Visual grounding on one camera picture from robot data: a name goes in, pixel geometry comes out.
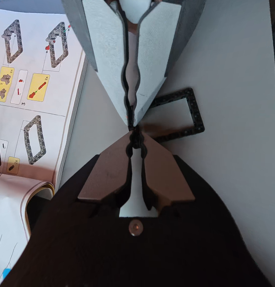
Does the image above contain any lego instruction booklet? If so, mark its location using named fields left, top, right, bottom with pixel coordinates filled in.
left=0, top=9, right=88, bottom=283

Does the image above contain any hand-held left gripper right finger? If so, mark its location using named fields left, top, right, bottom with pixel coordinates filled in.
left=140, top=132, right=196, bottom=214

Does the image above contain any black rectangular lego frame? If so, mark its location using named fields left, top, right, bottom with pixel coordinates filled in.
left=140, top=87, right=206, bottom=143

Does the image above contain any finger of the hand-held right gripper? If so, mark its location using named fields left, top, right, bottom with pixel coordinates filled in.
left=82, top=0, right=131, bottom=125
left=133, top=1, right=182, bottom=128

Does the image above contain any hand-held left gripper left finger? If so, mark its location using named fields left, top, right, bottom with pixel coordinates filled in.
left=77, top=131, right=134, bottom=208

